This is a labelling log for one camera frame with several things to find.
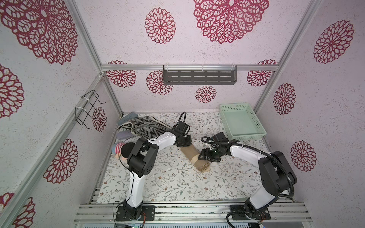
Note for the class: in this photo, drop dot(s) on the mint green plastic basket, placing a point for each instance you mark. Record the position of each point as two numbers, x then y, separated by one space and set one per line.
240 122

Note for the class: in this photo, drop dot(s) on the black wire wall rack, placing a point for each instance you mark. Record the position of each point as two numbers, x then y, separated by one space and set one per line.
83 113

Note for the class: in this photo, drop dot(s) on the grey blue eraser block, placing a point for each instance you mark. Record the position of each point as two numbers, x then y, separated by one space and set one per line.
126 118

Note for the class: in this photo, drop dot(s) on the pink striped plush doll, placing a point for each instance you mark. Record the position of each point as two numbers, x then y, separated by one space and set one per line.
122 150

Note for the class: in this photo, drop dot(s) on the lilac pencil case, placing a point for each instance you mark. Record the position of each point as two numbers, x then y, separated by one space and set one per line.
122 135

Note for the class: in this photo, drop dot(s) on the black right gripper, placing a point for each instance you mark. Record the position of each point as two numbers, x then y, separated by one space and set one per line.
206 154

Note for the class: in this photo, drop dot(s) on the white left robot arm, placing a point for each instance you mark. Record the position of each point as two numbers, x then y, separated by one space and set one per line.
141 157

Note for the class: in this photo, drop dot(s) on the black white zigzag scarf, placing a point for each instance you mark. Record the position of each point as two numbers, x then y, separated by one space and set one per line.
146 127

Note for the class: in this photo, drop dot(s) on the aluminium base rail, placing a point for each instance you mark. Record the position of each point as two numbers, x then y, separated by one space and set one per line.
192 212

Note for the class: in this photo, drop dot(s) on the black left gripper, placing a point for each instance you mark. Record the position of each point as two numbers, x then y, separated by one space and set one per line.
189 141

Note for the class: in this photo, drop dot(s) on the grey metal wall shelf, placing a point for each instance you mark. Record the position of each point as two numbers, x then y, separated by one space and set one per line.
202 77

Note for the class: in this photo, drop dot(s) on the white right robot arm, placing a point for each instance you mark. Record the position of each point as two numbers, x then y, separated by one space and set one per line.
276 175

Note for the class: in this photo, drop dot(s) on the brown checked scarf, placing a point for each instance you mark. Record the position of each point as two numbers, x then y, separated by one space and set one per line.
192 155

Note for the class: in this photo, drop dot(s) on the floral table mat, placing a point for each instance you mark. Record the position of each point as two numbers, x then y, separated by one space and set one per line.
174 178

